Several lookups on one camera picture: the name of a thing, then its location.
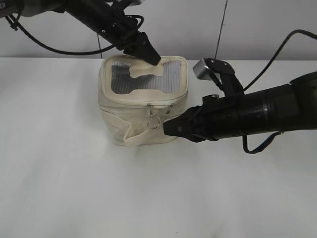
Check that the silver ring zipper pull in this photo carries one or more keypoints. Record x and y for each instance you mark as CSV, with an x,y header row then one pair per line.
x,y
153,121

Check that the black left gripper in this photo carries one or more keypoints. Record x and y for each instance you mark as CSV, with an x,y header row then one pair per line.
x,y
122,31

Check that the cream canvas zipper bag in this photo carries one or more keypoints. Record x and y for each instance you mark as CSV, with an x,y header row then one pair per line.
x,y
127,85

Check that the silver zipper pull right side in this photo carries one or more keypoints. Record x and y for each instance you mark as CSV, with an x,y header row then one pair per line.
x,y
166,115

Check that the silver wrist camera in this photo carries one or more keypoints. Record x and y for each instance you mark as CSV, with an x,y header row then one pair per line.
x,y
221,74
136,2

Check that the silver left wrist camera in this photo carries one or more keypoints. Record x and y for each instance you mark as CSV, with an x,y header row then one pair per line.
x,y
136,2

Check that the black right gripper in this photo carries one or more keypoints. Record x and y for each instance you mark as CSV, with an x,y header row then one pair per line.
x,y
215,119

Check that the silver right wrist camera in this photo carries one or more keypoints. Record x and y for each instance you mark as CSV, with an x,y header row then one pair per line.
x,y
221,74

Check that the black silver robot arm right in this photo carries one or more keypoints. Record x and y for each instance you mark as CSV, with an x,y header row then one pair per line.
x,y
289,107

